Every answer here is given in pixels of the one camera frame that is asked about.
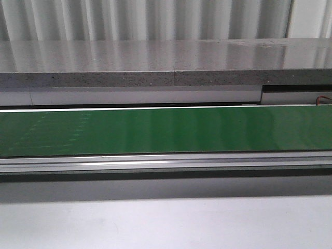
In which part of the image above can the white cabinet front panel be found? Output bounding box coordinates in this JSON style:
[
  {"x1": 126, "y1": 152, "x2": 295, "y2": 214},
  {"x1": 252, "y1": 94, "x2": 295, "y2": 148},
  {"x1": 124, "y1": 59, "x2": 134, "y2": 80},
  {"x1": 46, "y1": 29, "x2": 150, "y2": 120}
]
[{"x1": 1, "y1": 85, "x2": 331, "y2": 107}]

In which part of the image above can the grey stone countertop slab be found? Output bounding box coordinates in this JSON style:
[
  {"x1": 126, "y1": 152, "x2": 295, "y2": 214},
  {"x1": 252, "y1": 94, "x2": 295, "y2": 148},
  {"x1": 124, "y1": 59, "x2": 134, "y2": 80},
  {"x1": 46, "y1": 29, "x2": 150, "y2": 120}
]
[{"x1": 1, "y1": 38, "x2": 331, "y2": 88}]

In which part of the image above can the green conveyor belt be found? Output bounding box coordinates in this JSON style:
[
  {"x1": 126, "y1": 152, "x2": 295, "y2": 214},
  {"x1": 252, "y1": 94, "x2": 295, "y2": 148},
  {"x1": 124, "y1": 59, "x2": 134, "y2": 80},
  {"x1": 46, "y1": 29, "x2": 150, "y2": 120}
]
[{"x1": 1, "y1": 105, "x2": 331, "y2": 157}]

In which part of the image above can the white pleated curtain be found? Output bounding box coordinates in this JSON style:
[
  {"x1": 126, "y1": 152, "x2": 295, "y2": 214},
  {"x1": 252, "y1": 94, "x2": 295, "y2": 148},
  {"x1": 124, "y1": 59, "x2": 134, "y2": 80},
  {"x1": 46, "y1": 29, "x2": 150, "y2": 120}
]
[{"x1": 1, "y1": 1, "x2": 331, "y2": 41}]

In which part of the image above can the aluminium conveyor front rail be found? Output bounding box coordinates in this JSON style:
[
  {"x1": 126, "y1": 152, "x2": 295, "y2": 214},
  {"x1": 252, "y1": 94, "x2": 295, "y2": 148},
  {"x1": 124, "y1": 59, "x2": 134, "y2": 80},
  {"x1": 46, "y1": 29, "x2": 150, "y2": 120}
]
[{"x1": 1, "y1": 151, "x2": 331, "y2": 173}]

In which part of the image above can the red wire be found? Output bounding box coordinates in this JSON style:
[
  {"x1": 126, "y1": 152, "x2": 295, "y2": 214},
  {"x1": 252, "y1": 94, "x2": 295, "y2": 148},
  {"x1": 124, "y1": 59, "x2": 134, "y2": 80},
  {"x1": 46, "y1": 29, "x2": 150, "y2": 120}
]
[{"x1": 314, "y1": 95, "x2": 332, "y2": 106}]

